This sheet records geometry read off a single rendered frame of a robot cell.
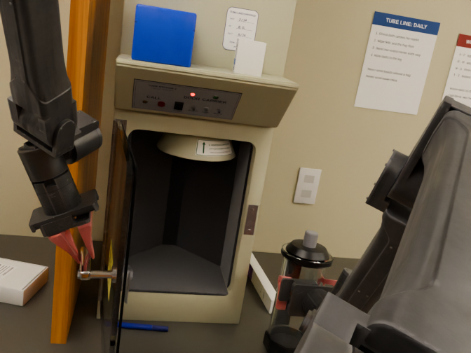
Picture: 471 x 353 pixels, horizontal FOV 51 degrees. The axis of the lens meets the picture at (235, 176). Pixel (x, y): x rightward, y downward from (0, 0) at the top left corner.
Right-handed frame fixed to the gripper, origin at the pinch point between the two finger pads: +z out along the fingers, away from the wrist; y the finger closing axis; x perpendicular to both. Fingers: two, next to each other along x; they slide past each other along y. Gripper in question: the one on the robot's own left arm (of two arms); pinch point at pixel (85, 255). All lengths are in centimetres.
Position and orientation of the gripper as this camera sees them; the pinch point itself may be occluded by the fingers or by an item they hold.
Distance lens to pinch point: 84.6
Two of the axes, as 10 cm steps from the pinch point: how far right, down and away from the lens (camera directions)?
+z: 2.5, 8.9, 3.8
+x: 2.5, 3.2, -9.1
